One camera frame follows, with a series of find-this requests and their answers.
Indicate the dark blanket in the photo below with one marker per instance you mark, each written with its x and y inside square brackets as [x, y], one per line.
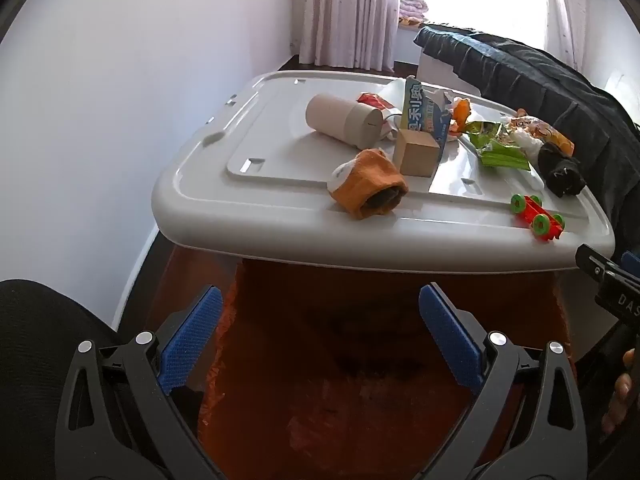
[525, 75]

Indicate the green snack packet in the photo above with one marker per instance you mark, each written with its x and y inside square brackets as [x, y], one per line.
[500, 155]

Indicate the person's black clothing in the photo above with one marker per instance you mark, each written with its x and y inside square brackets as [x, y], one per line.
[40, 340]

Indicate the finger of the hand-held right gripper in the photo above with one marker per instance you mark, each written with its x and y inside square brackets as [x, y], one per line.
[631, 262]
[597, 262]

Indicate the wooden block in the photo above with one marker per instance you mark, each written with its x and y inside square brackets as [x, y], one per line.
[412, 152]

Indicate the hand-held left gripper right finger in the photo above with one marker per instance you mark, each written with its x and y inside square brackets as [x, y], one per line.
[450, 340]

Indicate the orange red plastic bag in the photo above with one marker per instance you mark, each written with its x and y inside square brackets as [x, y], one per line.
[375, 101]

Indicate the white plastic storage box lid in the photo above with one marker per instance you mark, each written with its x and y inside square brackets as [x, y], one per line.
[280, 130]

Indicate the white bed frame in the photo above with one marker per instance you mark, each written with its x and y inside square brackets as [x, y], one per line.
[440, 70]

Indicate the white tissue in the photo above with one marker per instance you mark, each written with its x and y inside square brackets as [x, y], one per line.
[525, 140]

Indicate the beige cylindrical container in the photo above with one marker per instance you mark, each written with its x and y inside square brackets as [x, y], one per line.
[340, 117]

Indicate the person's right hand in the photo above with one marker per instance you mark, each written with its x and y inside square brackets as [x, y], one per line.
[621, 395]

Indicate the orange juice pouch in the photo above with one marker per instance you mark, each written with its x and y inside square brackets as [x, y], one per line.
[545, 132]

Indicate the orange trash bag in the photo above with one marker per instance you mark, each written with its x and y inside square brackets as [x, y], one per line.
[325, 360]

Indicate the orange dinosaur toy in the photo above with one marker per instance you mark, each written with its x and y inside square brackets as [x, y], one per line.
[461, 112]

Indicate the pink patterned curtain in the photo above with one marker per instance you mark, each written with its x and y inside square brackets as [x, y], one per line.
[345, 10]
[565, 5]

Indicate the orange sock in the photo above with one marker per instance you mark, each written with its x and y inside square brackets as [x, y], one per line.
[370, 177]

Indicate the black sock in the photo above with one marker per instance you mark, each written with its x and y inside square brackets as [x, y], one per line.
[562, 170]

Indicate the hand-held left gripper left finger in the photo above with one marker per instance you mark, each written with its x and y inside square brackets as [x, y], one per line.
[192, 340]

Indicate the red green toy car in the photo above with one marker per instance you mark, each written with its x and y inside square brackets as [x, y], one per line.
[537, 217]

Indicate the folded pink bedding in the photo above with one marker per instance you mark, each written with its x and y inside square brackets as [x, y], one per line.
[414, 7]

